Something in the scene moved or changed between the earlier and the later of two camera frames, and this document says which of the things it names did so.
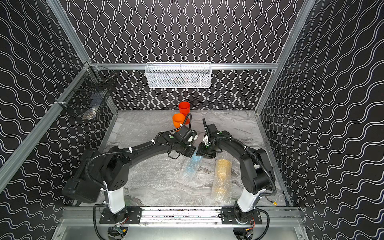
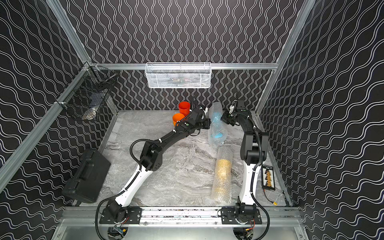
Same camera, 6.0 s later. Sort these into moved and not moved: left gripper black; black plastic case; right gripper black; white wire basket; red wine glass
Moved: right gripper black; left gripper black
Not moved: red wine glass; white wire basket; black plastic case
